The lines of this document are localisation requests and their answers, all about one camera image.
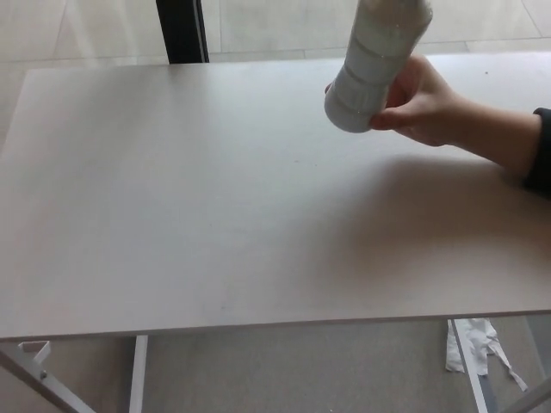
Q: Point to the black vertical door frame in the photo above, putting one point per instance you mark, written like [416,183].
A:
[183,30]

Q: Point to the white upright table leg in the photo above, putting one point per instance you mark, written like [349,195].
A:
[138,374]

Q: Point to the person's bare hand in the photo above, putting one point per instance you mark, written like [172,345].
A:
[426,112]

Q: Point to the person's forearm with dark sleeve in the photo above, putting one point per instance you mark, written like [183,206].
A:
[508,137]

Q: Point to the white slanted table leg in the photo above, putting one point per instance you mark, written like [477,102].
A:
[39,387]

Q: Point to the white ribbed plastic bottle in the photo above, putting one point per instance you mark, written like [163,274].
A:
[370,77]

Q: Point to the white metal table bracket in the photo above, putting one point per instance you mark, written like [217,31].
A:
[41,353]

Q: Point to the crumpled white paper scrap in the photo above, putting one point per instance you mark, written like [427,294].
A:
[473,348]

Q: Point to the white table leg by paper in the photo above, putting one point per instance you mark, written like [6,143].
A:
[473,378]

